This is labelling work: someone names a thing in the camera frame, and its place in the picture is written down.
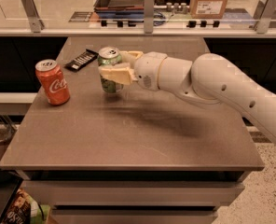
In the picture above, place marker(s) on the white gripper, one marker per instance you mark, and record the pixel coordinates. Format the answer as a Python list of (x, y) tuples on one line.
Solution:
[(146, 69)]

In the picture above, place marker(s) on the green soda can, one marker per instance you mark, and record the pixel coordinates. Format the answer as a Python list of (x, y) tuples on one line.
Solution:
[(109, 56)]

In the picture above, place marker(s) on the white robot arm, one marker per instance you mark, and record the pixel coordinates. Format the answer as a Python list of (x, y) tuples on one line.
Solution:
[(210, 80)]

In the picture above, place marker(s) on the red coke can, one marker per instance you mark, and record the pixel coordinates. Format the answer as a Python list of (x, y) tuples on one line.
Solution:
[(52, 80)]

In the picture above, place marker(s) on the black snack bar wrapper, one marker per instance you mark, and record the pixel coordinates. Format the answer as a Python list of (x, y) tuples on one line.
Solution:
[(79, 62)]

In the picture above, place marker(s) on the cardboard box with label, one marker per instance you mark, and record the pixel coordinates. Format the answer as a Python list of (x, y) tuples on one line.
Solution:
[(207, 9)]

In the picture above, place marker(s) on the grey drawer cabinet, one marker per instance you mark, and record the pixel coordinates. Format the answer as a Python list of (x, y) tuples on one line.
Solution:
[(133, 202)]

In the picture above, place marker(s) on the brown snack bag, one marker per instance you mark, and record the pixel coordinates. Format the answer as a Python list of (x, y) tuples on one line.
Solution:
[(19, 211)]

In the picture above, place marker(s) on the middle metal rail bracket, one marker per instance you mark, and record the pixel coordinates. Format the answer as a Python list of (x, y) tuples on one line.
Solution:
[(148, 16)]

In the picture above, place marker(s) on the metal rail bracket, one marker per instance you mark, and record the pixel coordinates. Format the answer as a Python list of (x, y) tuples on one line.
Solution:
[(35, 22), (262, 25), (148, 16)]

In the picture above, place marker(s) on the left metal rail bracket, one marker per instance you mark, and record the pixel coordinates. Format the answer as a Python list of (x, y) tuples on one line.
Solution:
[(35, 22)]

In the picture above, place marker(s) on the right metal rail bracket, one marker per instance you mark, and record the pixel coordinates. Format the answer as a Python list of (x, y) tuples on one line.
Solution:
[(262, 25)]

